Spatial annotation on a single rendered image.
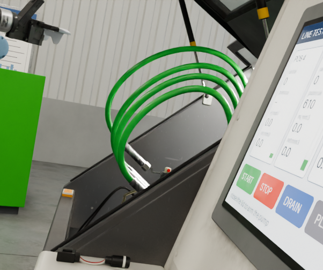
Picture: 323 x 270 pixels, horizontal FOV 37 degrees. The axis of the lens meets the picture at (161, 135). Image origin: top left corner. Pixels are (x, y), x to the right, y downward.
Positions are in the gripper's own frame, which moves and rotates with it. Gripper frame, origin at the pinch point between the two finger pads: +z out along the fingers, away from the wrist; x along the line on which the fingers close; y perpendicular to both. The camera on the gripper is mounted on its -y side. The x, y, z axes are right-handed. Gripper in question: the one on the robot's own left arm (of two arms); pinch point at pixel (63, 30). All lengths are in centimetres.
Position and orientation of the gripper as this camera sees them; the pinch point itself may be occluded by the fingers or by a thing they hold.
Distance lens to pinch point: 180.0
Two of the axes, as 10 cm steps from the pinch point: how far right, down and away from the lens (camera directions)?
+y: -2.7, 9.5, 1.7
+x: 6.2, 3.1, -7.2
